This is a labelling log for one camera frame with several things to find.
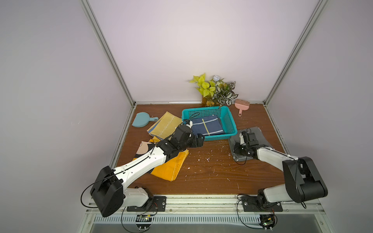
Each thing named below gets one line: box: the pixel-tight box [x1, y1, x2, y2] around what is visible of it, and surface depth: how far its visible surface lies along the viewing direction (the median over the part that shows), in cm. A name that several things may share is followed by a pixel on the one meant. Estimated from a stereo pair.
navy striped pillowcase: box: [191, 115, 226, 136], surface depth 105 cm
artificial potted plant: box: [188, 73, 239, 109], surface depth 97 cm
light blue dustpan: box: [131, 112, 159, 128], surface depth 113 cm
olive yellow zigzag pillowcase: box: [146, 111, 183, 141], surface depth 108 cm
